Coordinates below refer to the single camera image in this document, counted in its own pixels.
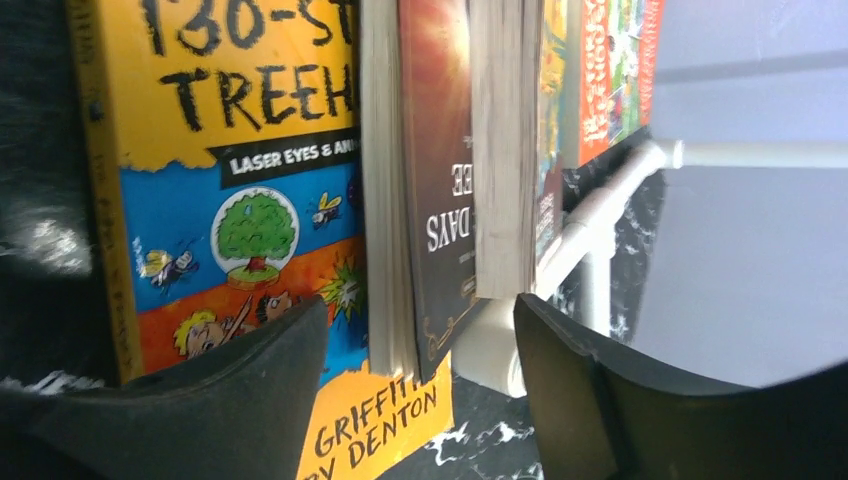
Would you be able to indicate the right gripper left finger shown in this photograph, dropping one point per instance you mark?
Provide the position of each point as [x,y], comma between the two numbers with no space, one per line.
[239,411]

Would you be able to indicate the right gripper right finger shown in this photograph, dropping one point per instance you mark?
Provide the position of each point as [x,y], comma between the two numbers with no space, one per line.
[603,410]

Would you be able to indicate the dark sunset cover book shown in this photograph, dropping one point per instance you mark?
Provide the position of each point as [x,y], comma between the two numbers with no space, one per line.
[417,171]

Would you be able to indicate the orange green treehouse book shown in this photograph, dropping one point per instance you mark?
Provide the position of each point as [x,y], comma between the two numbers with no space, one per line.
[610,60]

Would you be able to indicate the yellow illustrated cover book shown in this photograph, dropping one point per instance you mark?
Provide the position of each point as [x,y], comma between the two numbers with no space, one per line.
[517,67]

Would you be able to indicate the white PVC pipe frame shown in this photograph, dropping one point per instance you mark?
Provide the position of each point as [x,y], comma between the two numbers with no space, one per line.
[487,353]

